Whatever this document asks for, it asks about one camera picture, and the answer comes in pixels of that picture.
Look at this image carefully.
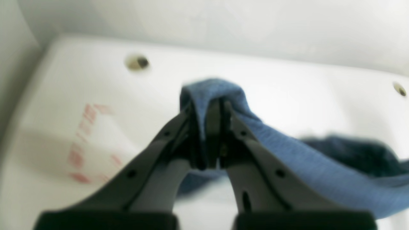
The left table cable grommet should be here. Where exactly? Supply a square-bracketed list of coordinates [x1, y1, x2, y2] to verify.
[393, 82, 407, 97]

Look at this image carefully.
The right table cable grommet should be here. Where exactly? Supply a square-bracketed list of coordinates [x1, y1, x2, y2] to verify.
[125, 55, 150, 71]

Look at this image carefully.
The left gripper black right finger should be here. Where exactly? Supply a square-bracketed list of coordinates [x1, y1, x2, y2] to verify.
[206, 100, 377, 230]

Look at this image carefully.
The table cable grommet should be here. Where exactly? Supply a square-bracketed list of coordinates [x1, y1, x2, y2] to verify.
[393, 82, 407, 97]
[125, 55, 150, 71]

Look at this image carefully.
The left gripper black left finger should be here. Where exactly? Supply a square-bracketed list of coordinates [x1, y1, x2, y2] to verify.
[35, 106, 205, 230]

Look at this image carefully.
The dark blue printed T-shirt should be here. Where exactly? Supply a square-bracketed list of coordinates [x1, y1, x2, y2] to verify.
[180, 79, 409, 219]

